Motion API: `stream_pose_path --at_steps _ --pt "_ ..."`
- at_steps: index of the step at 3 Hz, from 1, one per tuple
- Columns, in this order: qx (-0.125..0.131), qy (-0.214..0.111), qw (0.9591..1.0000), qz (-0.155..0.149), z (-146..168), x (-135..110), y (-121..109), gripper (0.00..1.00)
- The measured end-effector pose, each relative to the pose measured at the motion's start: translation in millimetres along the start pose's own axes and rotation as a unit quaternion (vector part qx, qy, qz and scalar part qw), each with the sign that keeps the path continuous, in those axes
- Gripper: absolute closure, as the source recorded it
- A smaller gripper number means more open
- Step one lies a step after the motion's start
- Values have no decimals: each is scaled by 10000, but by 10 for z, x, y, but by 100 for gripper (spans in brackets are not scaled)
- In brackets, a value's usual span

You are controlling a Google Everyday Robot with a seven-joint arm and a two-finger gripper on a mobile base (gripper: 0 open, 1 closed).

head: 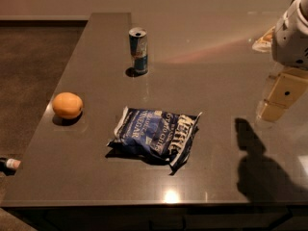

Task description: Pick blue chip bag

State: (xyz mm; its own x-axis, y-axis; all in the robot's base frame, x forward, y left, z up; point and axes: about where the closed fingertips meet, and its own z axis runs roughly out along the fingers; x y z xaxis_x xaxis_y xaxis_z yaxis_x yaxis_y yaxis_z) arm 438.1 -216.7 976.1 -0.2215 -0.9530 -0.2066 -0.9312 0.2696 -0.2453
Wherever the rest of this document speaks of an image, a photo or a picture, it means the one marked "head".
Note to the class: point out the blue silver energy drink can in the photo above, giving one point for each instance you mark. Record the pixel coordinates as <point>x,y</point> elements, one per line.
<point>138,49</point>

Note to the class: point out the blue chip bag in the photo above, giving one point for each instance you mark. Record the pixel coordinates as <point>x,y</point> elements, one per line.
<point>158,136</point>

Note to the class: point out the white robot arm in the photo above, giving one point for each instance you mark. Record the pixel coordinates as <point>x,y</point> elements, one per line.
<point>264,43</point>

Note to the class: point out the orange fruit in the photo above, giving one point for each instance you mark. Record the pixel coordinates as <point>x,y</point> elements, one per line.
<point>67,105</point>

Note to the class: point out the dark bottle with white label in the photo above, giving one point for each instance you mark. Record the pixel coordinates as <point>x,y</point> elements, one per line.
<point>9,165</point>

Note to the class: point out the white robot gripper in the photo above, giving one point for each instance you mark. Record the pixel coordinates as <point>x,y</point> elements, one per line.
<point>290,40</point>

